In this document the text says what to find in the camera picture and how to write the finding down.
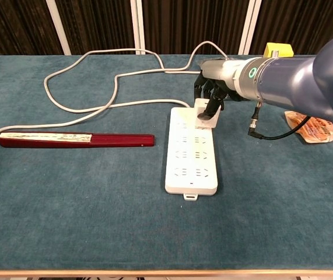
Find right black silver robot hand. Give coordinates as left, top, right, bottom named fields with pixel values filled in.
left=193, top=59, right=240, bottom=121

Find white power adapter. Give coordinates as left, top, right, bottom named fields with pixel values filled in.
left=194, top=98, right=222, bottom=129

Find white power strip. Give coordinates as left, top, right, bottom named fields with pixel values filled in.
left=164, top=107, right=219, bottom=202

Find black gloves in plastic bag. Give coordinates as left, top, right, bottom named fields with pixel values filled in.
left=198, top=57, right=251, bottom=102

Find yellow sponge cube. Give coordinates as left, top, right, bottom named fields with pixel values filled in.
left=264, top=42, right=294, bottom=58

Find orange sauce pouch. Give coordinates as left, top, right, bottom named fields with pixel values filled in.
left=284, top=110, right=333, bottom=144

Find folded dark red fan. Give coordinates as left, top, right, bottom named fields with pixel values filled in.
left=0, top=132, right=156, bottom=149

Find teal felt table cover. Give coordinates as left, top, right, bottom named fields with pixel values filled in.
left=0, top=54, right=333, bottom=272

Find white partition frame post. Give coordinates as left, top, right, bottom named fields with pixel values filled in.
left=45, top=0, right=72, bottom=55
left=238, top=0, right=262, bottom=55
left=130, top=0, right=146, bottom=55

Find white power strip cable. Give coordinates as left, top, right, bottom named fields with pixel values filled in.
left=0, top=40, right=228, bottom=148

